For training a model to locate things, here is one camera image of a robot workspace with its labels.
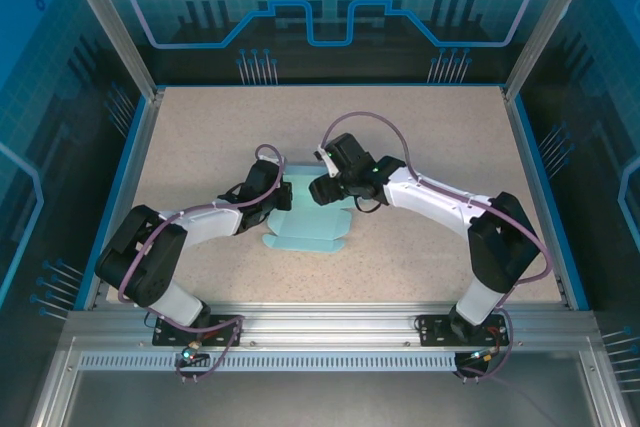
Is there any aluminium corner post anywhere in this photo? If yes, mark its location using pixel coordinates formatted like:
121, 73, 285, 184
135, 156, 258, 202
55, 0, 167, 103
501, 0, 587, 103

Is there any blue table edge strip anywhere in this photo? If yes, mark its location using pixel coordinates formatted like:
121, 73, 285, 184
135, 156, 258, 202
73, 95, 151, 311
513, 94, 591, 311

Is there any aluminium frame beam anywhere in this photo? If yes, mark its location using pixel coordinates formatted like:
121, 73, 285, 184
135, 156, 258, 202
62, 302, 599, 354

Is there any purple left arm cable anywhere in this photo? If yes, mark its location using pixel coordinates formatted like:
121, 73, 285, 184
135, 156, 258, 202
117, 144, 287, 383

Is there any aluminium side rail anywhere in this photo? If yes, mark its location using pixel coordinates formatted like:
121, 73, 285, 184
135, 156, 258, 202
82, 89, 165, 311
501, 86, 572, 309

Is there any slotted grey cable duct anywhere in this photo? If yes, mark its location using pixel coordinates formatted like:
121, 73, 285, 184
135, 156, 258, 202
77, 351, 461, 373

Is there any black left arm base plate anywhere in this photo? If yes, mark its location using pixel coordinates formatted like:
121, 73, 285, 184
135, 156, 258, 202
152, 313, 246, 348

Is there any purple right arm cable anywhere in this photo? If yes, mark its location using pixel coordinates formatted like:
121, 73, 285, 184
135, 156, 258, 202
320, 111, 551, 383

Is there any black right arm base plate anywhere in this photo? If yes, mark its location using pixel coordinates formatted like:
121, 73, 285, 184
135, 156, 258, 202
417, 314, 507, 348

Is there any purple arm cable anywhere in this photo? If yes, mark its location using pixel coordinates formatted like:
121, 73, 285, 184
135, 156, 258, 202
117, 144, 287, 383
320, 111, 551, 383

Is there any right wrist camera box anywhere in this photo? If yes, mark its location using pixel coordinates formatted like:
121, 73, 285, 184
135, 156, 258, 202
313, 145, 342, 174

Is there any small green-lit circuit board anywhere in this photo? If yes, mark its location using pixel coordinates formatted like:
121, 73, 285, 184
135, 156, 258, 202
174, 340, 210, 369
454, 346, 501, 373

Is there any light blue paper box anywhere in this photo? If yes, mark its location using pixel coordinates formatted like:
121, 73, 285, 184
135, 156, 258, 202
262, 161, 353, 254

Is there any grey metal lower frame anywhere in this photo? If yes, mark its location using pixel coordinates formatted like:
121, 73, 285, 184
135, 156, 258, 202
29, 336, 640, 427

